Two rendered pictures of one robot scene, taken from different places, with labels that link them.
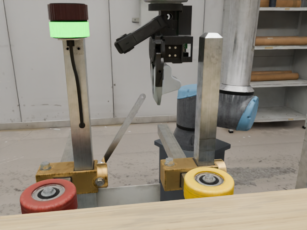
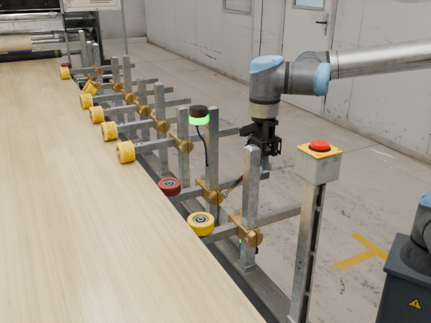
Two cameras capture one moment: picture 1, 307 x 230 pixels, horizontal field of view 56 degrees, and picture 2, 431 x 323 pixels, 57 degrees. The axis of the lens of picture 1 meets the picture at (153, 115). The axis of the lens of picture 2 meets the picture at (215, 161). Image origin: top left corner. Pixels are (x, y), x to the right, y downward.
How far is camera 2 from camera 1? 1.11 m
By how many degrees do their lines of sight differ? 66
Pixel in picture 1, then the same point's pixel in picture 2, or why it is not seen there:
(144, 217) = (163, 208)
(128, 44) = (242, 132)
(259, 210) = (180, 236)
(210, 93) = (245, 182)
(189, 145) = (405, 256)
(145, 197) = not seen: hidden behind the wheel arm
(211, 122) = (245, 200)
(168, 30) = (259, 132)
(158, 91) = not seen: hidden behind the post
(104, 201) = (221, 215)
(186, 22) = (265, 132)
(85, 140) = (208, 173)
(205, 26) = not seen: outside the picture
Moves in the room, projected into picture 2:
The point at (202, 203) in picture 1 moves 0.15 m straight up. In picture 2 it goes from (179, 220) to (177, 175)
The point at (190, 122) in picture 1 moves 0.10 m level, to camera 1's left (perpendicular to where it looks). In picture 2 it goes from (415, 232) to (395, 218)
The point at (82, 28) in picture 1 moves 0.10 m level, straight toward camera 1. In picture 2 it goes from (195, 120) to (166, 126)
